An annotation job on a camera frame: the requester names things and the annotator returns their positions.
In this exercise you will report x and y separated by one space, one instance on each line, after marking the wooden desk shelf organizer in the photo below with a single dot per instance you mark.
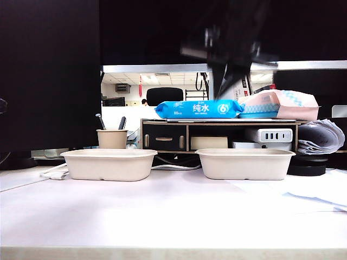
217 124

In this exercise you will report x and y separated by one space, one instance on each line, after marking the person in background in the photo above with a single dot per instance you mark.
144 102

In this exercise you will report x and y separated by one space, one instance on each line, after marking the black round stand base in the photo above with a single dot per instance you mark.
309 168

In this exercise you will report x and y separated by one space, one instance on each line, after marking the black marker pen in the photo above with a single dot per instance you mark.
122 123

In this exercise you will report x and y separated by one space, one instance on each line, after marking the flat white box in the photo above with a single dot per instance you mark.
260 145

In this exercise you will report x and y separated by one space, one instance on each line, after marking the flat silver slab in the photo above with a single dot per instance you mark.
230 120

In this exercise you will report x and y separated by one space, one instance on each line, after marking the blue wet wipes pack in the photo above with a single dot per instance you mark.
198 109

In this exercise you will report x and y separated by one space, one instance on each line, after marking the large white paper sheet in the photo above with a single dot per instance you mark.
257 187

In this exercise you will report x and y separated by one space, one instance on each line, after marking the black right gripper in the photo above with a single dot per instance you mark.
230 51

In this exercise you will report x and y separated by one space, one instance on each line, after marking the red hanging ornament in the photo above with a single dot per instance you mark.
140 84

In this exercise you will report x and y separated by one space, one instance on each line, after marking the black monitor silver bezel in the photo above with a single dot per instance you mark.
135 32

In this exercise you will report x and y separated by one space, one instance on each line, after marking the white paper sheet stack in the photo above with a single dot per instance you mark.
325 197

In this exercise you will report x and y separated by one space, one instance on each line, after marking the small beige box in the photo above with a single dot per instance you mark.
208 142

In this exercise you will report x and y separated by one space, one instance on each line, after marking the beige paper pulp box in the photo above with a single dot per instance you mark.
108 165
244 165

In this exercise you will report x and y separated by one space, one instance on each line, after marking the large black monitor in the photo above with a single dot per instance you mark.
48 81

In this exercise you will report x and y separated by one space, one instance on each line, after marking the rolled paper stack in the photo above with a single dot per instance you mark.
320 135

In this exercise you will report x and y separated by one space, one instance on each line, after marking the black rack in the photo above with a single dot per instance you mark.
195 94

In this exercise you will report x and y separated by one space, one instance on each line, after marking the pink tissue pack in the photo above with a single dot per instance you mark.
287 105

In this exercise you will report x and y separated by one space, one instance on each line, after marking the silver monitor foot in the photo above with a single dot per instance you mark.
48 153

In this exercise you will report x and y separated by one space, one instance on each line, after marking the distant black monitors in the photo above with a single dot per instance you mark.
112 102

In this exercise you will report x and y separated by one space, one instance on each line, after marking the white USB power strip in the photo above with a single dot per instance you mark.
271 135

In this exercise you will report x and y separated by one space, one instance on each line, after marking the grey wall unit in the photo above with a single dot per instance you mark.
122 88

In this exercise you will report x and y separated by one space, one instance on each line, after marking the black office chair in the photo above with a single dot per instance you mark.
164 96

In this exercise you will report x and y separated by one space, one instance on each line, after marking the beige paper cup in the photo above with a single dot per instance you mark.
111 139

